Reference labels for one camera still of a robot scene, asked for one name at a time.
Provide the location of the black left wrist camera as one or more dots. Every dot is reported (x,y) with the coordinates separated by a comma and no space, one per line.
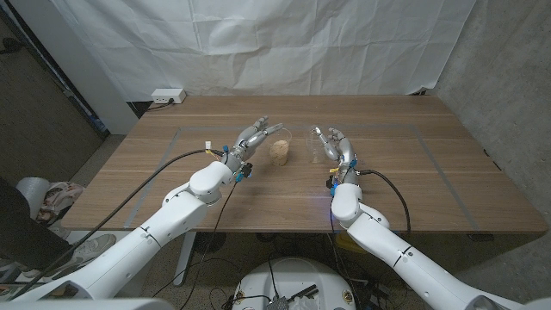
(246,170)

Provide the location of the clear plastic cup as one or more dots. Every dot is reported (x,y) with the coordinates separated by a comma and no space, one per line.
(280,134)
(314,150)

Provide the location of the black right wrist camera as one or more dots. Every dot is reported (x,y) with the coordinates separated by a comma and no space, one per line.
(330,183)

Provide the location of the black antenna pair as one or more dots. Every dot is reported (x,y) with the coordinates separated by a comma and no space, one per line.
(303,293)

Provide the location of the dark felt partition panel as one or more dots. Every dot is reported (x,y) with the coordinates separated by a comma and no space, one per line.
(39,120)

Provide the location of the black ribbed round object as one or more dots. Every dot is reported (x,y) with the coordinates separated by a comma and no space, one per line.
(209,243)

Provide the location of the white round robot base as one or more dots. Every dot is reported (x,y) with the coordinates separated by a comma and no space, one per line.
(292,275)

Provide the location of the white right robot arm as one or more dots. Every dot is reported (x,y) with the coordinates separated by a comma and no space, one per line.
(387,245)

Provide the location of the white sneaker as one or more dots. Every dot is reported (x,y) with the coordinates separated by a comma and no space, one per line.
(92,247)

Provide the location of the grey heat sink module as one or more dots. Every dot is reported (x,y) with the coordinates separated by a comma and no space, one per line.
(277,303)

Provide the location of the white table leg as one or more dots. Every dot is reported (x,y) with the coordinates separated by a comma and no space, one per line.
(186,262)

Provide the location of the white robot chest cover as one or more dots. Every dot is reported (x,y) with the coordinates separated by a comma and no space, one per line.
(86,305)

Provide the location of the white creased backdrop sheet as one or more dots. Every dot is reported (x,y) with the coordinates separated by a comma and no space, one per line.
(258,43)

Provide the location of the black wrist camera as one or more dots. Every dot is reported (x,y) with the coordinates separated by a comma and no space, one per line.
(246,170)
(330,183)

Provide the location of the person in dark trousers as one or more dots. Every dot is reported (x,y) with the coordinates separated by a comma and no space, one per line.
(26,228)

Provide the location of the grey bubble wrap roll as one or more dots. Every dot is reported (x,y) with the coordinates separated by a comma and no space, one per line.
(31,194)

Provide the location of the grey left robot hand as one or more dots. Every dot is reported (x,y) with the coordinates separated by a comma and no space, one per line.
(247,142)

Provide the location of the grey tape outline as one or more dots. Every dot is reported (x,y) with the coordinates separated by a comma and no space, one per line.
(387,126)

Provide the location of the white floor power strip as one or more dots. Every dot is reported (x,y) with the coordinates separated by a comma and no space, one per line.
(381,290)

